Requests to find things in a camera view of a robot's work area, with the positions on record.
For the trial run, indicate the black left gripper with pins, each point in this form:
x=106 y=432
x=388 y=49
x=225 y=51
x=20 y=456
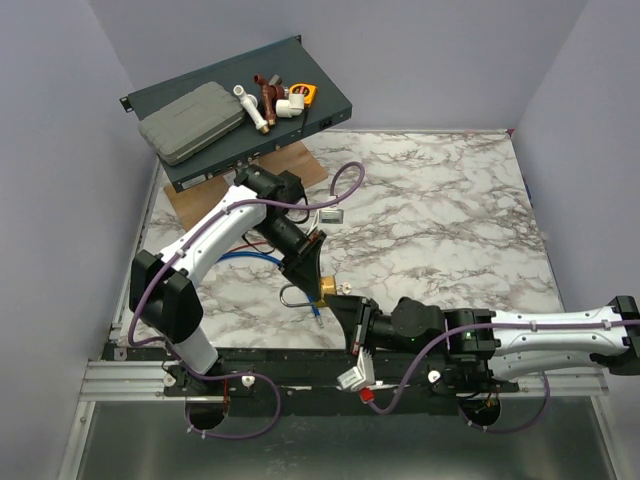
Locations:
x=304 y=271

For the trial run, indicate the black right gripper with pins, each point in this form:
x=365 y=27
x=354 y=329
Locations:
x=355 y=313

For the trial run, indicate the silver keys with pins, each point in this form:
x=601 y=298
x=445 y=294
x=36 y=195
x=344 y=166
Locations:
x=344 y=288

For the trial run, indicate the brass padlock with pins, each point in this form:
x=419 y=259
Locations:
x=328 y=286

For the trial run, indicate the blue cable lock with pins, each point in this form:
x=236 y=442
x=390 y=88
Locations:
x=272 y=260

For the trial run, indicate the red cable seal lock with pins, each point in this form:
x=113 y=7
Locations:
x=262 y=247

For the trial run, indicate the white pvc elbow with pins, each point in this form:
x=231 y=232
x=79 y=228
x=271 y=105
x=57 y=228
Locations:
x=290 y=107

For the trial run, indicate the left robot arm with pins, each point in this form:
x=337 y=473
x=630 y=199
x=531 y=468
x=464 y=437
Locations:
x=163 y=286

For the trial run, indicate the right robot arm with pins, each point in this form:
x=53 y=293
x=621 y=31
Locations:
x=481 y=345

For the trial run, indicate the wooden board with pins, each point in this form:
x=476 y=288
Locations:
x=193 y=204

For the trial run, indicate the white pvc pipe fitting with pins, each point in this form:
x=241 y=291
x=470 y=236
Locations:
x=250 y=104

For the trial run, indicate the yellow tape measure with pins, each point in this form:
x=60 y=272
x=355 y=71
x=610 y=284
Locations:
x=308 y=91

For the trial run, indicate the brown pipe valve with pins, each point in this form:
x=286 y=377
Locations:
x=271 y=90

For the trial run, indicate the grey plastic tool case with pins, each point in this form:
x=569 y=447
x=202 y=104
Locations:
x=189 y=124

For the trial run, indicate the dark teal rack shelf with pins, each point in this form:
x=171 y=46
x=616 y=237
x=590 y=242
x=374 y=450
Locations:
x=286 y=58

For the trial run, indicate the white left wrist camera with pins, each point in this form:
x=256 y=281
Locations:
x=327 y=216

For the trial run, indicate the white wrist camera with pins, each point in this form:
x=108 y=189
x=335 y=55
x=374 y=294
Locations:
x=360 y=378
x=327 y=216

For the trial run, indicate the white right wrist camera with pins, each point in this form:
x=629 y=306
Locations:
x=360 y=378

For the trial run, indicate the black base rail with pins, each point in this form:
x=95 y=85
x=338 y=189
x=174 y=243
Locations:
x=307 y=382

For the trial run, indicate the aluminium extrusion rail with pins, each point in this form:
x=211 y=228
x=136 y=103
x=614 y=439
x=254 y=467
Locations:
x=145 y=381

